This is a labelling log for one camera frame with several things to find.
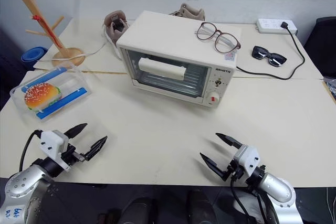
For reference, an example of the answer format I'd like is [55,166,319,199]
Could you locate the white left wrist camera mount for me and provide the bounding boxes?
[40,130,72,174]

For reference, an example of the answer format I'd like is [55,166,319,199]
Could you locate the wooden mug tree stand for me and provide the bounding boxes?
[0,0,86,69]

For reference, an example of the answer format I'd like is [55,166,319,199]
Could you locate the black sunglasses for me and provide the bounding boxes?
[252,45,288,67]

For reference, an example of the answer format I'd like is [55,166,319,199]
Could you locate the toy hamburger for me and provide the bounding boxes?
[24,82,63,111]

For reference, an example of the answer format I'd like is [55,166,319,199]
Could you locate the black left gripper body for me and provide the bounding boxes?
[61,143,86,168]

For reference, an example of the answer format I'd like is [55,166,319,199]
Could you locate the clutter at table edge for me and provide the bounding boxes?
[322,75,336,104]

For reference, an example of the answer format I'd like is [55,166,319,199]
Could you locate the black chair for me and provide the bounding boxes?
[302,16,336,78]

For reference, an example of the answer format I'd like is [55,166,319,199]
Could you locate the white power strip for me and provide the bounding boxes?
[256,18,299,35]

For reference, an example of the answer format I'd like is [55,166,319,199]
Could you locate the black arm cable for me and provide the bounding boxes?
[18,129,43,172]
[230,176,267,224]

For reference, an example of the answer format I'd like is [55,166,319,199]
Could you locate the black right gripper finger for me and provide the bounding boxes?
[215,132,244,150]
[199,152,229,182]

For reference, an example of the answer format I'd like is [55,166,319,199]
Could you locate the cream oven door handle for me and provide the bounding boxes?
[138,56,188,80]

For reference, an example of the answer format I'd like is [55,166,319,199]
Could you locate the brown frame clear eyeglasses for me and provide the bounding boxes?
[194,22,242,54]

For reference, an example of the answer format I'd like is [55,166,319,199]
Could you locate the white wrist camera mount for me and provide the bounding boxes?
[40,130,72,174]
[232,144,261,178]

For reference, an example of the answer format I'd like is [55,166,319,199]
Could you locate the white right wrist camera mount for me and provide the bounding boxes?
[232,144,261,178]

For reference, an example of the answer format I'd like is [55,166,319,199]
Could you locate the blue round ribbed object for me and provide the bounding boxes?
[20,46,49,71]

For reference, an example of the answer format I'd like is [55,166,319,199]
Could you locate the red ribbon on stand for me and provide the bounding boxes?
[31,14,60,48]

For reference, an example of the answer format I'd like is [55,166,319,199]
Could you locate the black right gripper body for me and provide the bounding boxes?
[226,159,246,183]

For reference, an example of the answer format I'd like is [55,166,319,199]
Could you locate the black power cord with plug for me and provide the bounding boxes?
[235,21,306,81]

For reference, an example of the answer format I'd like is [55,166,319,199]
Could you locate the beige shoe with white lace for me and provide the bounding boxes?
[34,9,131,62]

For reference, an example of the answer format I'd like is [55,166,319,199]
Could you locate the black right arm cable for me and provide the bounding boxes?
[230,176,267,224]

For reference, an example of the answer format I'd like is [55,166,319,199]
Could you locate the clear plastic container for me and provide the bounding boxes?
[9,66,93,123]

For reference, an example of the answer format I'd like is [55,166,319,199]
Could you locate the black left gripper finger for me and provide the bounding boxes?
[83,136,109,162]
[65,123,88,139]

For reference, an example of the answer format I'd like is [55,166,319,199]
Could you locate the cream toaster oven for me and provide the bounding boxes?
[115,10,243,109]

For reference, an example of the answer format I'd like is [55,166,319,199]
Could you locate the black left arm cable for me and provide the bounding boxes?
[18,129,43,172]

